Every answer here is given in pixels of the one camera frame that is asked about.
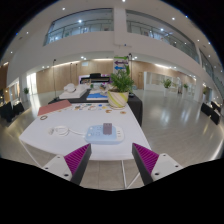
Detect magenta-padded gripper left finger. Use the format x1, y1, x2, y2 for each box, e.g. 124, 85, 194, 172
42, 143, 93, 186

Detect black chairs group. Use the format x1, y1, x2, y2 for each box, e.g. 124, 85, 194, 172
0, 101, 25, 123
200, 100, 223, 126

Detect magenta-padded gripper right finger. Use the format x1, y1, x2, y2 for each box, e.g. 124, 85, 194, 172
131, 142, 184, 186

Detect potted plant in striped pot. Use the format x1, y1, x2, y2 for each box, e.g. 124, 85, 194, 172
107, 64, 135, 111

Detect pink flat board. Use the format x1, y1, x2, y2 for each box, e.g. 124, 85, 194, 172
37, 99, 73, 117

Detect black piano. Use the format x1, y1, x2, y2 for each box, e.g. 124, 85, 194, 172
79, 72, 111, 85

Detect white coiled cable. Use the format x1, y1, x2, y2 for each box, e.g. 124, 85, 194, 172
47, 125, 86, 138

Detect small potted plant by doorway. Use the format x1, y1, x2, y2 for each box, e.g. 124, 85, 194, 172
22, 87, 30, 101

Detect black stand pole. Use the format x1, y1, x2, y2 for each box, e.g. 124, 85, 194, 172
52, 58, 58, 101

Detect tall potted plant by wall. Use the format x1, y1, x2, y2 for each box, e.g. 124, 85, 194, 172
161, 77, 173, 98

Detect light blue power strip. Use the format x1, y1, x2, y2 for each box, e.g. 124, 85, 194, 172
84, 124, 125, 145

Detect black draped table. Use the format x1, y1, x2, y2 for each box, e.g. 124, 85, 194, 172
48, 89, 144, 127

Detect ceiling lights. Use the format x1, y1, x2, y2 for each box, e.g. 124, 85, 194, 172
2, 0, 219, 68

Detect arrow direction sign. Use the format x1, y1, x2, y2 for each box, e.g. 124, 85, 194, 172
113, 55, 130, 75

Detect blue flat book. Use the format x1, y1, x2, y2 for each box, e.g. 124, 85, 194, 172
86, 92, 109, 101

